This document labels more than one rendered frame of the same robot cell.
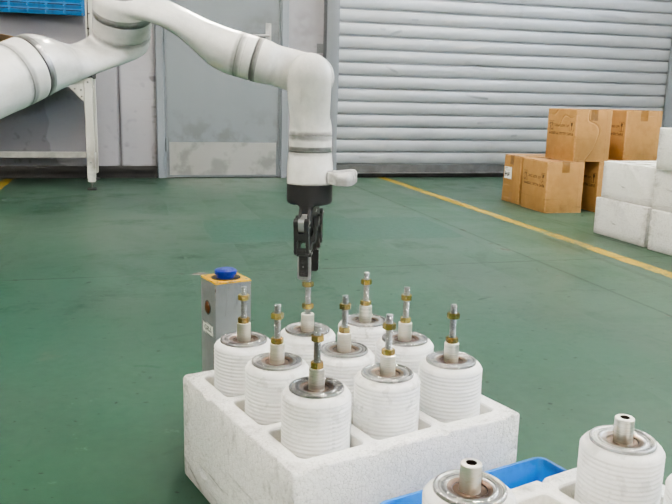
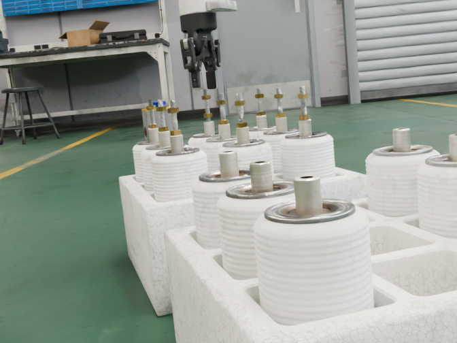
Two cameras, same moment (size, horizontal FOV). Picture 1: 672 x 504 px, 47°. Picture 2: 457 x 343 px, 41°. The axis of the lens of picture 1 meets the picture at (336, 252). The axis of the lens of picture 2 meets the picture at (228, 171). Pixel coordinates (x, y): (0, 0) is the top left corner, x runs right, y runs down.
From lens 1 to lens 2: 44 cm
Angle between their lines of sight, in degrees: 16
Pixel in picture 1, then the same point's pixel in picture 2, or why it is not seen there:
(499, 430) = (347, 188)
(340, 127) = (361, 62)
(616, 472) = (386, 172)
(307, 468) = (158, 205)
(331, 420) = (183, 172)
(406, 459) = not seen: hidden behind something
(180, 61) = (230, 25)
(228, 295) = (157, 119)
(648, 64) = not seen: outside the picture
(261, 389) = (148, 165)
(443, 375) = (293, 143)
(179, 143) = (234, 88)
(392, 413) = not seen: hidden behind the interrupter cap
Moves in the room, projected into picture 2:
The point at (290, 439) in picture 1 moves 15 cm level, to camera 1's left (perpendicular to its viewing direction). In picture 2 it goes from (156, 192) to (77, 195)
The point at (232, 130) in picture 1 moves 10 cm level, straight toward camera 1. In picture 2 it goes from (274, 73) to (273, 74)
